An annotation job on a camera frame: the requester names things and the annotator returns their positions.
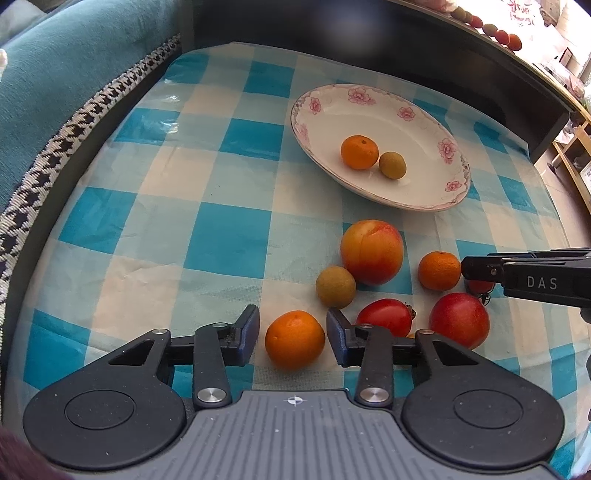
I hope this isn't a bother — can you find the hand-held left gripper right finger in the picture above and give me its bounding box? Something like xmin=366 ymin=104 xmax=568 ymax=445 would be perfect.
xmin=326 ymin=308 xmax=491 ymax=409

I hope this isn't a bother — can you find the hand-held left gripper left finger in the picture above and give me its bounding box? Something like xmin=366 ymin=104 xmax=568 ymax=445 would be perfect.
xmin=88 ymin=304 xmax=260 ymax=409

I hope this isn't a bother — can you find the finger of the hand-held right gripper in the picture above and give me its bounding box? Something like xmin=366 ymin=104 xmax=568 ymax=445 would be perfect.
xmin=487 ymin=248 xmax=591 ymax=262
xmin=461 ymin=256 xmax=591 ymax=306

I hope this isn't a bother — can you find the orange mandarin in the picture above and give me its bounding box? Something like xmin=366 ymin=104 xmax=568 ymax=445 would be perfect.
xmin=418 ymin=251 xmax=462 ymax=292
xmin=341 ymin=135 xmax=380 ymax=171
xmin=264 ymin=311 xmax=327 ymax=370

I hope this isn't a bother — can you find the tan longan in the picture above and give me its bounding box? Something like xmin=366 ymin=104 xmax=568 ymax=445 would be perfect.
xmin=316 ymin=266 xmax=357 ymax=309
xmin=379 ymin=151 xmax=407 ymax=180

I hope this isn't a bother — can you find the small red tomato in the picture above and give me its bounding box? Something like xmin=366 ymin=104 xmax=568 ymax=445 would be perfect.
xmin=467 ymin=278 xmax=496 ymax=305

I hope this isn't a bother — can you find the oval red tomato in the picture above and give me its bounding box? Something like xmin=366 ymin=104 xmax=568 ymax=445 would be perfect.
xmin=355 ymin=298 xmax=417 ymax=337

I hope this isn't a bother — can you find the dark red nectarine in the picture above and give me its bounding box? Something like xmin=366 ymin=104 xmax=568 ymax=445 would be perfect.
xmin=429 ymin=292 xmax=491 ymax=350

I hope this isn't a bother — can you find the large yellow-red peach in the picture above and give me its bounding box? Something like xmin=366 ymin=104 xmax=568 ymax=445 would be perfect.
xmin=340 ymin=220 xmax=405 ymax=286

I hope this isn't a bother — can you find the white floral plate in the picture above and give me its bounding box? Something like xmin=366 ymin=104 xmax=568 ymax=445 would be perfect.
xmin=290 ymin=84 xmax=472 ymax=213

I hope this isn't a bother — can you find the row of small fruits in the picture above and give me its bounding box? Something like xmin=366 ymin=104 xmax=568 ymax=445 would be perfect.
xmin=450 ymin=4 xmax=523 ymax=51

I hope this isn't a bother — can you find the light wooden shelf unit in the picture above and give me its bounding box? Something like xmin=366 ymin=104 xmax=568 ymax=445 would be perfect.
xmin=551 ymin=119 xmax=591 ymax=197

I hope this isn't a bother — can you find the blue checkered tablecloth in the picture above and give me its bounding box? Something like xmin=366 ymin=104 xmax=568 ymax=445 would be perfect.
xmin=0 ymin=41 xmax=585 ymax=478

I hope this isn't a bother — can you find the dark wooden board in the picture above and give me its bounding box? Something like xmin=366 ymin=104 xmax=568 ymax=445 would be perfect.
xmin=180 ymin=0 xmax=588 ymax=163

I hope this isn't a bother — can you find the dark red cloth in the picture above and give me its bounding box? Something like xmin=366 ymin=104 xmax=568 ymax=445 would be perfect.
xmin=0 ymin=427 xmax=52 ymax=480

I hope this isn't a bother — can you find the houndstooth fabric trim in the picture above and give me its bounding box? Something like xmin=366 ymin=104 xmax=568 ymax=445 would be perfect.
xmin=0 ymin=32 xmax=183 ymax=298

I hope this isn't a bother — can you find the teal blanket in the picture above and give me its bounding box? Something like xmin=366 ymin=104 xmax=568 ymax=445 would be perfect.
xmin=0 ymin=0 xmax=195 ymax=208

